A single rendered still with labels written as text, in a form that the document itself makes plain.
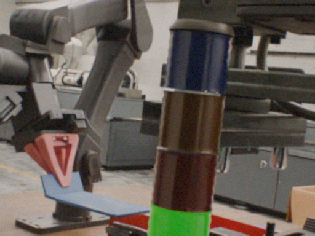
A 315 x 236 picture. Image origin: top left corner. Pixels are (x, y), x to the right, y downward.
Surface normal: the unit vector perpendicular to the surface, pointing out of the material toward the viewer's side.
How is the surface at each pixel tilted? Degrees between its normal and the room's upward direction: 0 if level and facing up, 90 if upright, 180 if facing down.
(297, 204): 91
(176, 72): 104
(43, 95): 59
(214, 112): 76
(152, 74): 90
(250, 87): 90
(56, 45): 90
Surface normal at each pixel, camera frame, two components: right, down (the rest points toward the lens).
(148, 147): 0.71, 0.11
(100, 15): 0.88, 0.17
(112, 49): -0.35, -0.49
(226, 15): -0.65, -0.04
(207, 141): 0.51, -0.15
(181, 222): 0.04, -0.19
